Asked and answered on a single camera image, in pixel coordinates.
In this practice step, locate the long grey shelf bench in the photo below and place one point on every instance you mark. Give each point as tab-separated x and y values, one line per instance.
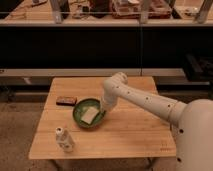
164	76

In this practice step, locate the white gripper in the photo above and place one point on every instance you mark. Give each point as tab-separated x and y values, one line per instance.
105	107

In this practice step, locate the green ceramic bowl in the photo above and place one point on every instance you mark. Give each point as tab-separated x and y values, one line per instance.
81	107

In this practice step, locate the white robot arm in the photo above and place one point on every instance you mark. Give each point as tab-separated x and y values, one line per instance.
193	120

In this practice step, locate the pale sponge in bowl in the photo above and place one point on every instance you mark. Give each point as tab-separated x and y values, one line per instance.
89	115

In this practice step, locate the wooden folding table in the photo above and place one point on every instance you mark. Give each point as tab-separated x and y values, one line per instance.
127	132

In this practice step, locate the brown rectangular snack bar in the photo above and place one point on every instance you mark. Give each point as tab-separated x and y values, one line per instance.
66	101

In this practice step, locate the black box at right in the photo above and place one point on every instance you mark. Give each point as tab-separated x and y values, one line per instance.
198	68

